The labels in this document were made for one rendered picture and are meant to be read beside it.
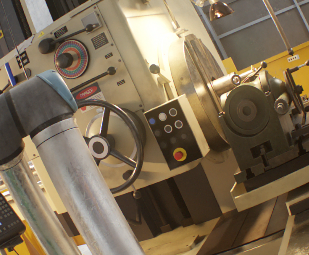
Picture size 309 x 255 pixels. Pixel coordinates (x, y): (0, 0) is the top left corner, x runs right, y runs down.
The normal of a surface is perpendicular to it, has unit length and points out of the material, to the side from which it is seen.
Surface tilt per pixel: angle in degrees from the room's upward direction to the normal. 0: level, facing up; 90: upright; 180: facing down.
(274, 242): 90
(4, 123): 99
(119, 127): 78
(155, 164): 90
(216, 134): 126
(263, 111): 90
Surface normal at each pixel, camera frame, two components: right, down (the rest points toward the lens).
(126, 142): 0.15, 0.18
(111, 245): 0.01, -0.14
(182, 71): -0.51, -0.24
